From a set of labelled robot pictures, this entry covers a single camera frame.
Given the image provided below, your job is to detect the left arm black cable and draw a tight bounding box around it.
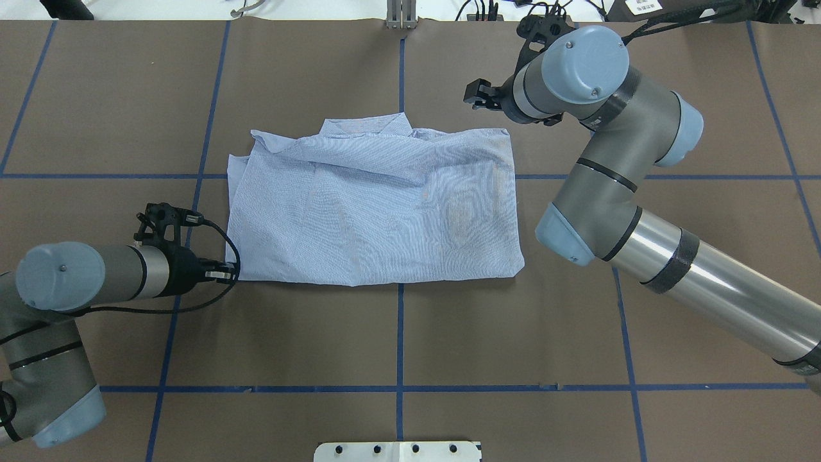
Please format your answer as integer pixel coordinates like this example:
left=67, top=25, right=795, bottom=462
left=71, top=218, right=242, bottom=316

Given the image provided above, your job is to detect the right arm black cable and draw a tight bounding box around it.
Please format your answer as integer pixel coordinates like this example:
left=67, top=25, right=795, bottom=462
left=619, top=0, right=770, bottom=46

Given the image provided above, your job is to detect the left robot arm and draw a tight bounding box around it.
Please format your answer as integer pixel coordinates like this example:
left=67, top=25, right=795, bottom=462
left=2, top=242, right=241, bottom=448

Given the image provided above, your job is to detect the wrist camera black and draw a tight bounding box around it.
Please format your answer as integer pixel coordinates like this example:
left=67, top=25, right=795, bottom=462
left=516, top=13, right=576, bottom=71
left=133, top=202, right=206, bottom=248

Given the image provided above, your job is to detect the grey aluminium post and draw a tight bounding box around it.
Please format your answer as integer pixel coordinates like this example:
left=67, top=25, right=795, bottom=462
left=385, top=0, right=418, bottom=30

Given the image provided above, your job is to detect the black usb hub left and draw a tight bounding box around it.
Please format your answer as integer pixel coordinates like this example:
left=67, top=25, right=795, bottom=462
left=456, top=0, right=504, bottom=22

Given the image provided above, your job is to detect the white mounting plate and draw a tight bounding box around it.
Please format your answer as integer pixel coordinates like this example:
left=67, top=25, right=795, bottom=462
left=313, top=441, right=483, bottom=461

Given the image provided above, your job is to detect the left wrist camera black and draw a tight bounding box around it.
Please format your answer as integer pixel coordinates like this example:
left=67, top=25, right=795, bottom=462
left=133, top=202, right=206, bottom=248

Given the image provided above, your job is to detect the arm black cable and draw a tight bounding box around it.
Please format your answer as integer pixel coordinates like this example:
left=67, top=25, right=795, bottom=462
left=619, top=0, right=770, bottom=46
left=71, top=218, right=242, bottom=316

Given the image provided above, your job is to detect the black box with label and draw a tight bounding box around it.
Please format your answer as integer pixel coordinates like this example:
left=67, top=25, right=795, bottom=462
left=605, top=0, right=709, bottom=22

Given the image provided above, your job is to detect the light blue striped shirt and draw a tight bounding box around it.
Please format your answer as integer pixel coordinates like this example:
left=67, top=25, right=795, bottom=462
left=226, top=113, right=525, bottom=286

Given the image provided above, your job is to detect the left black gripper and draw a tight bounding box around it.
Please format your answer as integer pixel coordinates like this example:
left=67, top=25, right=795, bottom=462
left=166, top=248, right=237, bottom=296

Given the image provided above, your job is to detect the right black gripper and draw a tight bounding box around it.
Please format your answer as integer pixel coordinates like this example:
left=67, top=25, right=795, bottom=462
left=464, top=80, right=524, bottom=119

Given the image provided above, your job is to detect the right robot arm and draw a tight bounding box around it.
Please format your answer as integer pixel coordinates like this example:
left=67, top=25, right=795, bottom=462
left=464, top=24, right=820, bottom=393

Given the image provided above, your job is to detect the black usb hub right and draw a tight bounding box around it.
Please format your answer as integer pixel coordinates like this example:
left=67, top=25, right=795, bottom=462
left=528, top=1, right=573, bottom=22

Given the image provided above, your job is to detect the black usb hub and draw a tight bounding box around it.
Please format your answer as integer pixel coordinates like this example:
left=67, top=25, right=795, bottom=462
left=456, top=0, right=504, bottom=22
left=528, top=1, right=573, bottom=22

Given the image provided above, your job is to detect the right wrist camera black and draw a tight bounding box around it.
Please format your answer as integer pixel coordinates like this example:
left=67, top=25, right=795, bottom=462
left=516, top=13, right=576, bottom=71

